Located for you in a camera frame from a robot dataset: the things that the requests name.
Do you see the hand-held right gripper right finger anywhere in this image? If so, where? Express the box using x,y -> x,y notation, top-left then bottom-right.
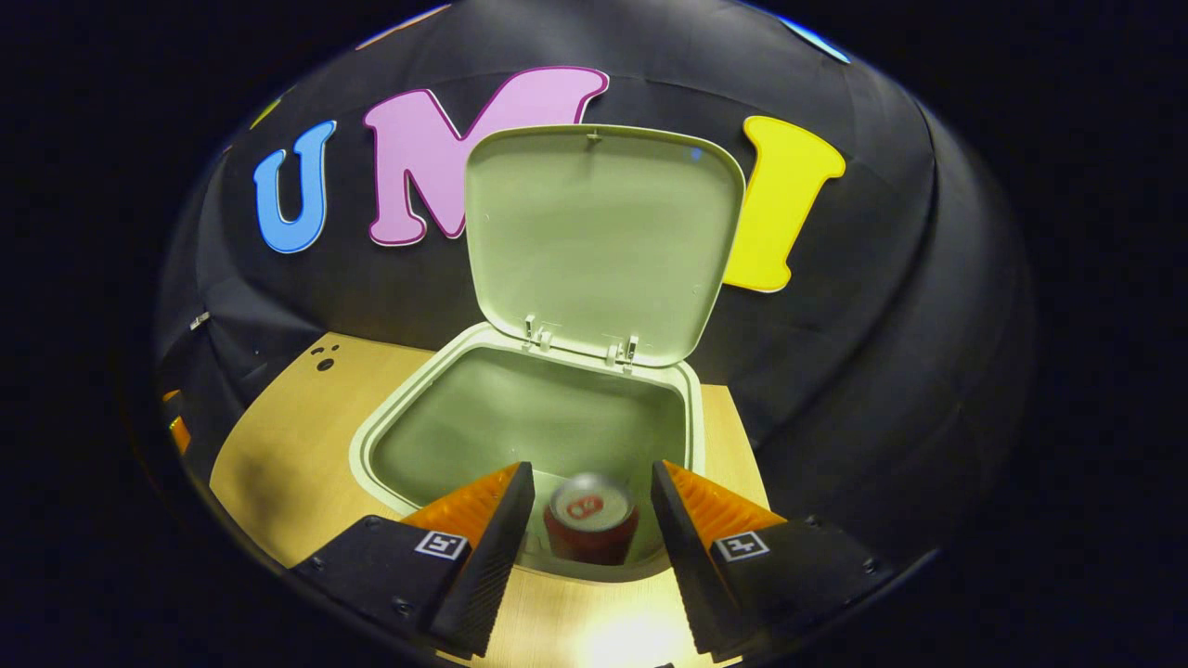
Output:
650,459 -> 887,662

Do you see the red pop can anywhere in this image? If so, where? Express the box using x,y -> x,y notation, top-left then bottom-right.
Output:
543,472 -> 641,567

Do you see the pale green desktop garbage bin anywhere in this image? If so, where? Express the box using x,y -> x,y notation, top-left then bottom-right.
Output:
349,123 -> 746,584

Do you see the black backdrop cloth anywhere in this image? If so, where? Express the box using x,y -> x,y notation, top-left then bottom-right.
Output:
153,0 -> 1036,567

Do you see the wooden desktop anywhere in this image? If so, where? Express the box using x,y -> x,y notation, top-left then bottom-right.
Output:
209,332 -> 771,668

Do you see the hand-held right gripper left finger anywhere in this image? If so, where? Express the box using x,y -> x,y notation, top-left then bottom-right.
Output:
291,461 -> 536,660

